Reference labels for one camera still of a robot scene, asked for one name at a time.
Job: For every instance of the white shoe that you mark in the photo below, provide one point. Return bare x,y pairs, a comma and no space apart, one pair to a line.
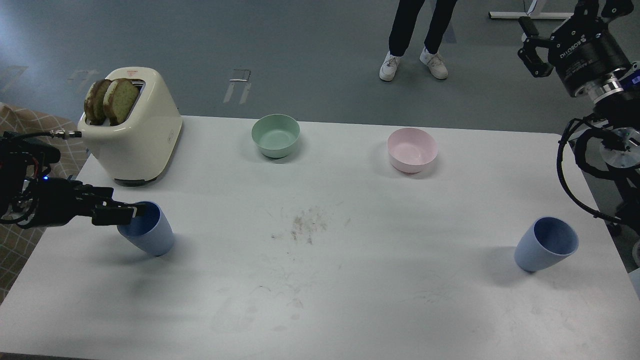
389,67
434,63

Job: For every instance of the green bowl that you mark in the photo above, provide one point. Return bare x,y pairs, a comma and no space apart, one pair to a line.
276,135

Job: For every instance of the white shoe right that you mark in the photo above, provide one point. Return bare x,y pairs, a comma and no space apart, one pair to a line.
434,63

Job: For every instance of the white desk foot bar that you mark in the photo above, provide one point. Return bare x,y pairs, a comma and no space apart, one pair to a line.
517,15

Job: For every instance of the pink bowl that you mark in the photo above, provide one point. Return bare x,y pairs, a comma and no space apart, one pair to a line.
411,150

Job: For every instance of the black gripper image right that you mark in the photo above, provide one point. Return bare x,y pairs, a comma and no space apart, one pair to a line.
585,49

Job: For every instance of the white shoe left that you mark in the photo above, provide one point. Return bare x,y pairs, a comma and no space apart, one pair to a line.
389,67

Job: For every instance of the blue cup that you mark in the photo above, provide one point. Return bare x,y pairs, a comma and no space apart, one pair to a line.
151,232
547,241

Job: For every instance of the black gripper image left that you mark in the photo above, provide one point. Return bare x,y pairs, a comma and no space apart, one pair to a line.
58,200

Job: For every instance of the cream toaster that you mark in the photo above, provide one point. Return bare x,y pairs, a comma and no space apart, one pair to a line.
138,150

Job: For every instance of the toast slice right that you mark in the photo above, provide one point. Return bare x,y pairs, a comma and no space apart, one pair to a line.
119,100

